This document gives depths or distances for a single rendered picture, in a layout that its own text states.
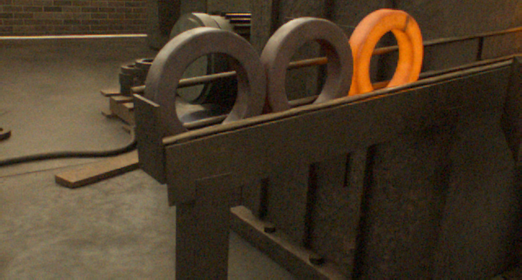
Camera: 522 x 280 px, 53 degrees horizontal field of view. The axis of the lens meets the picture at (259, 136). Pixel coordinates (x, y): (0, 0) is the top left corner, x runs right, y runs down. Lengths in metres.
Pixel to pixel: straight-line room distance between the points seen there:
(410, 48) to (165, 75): 0.50
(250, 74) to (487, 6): 0.72
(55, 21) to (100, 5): 0.60
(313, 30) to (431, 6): 0.45
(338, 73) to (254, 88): 0.18
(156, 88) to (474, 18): 0.82
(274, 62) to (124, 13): 6.50
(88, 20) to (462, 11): 6.15
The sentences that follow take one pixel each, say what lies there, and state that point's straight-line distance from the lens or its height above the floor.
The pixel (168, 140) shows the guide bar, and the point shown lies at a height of 0.63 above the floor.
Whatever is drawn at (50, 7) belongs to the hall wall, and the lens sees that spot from 6.95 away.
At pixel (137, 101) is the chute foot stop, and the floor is 0.67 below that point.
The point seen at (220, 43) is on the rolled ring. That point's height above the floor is 0.75.
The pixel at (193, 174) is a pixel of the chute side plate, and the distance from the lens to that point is 0.72.
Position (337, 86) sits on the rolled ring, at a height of 0.67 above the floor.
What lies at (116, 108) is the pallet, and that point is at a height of 0.06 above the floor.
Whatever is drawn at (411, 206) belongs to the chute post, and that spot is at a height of 0.39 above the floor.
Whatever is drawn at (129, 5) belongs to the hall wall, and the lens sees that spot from 7.27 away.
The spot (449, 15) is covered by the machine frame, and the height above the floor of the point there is 0.78.
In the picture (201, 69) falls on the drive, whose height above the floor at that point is 0.47.
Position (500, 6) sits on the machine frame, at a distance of 1.39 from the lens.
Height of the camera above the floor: 0.83
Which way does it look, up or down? 17 degrees down
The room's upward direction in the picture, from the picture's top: 3 degrees clockwise
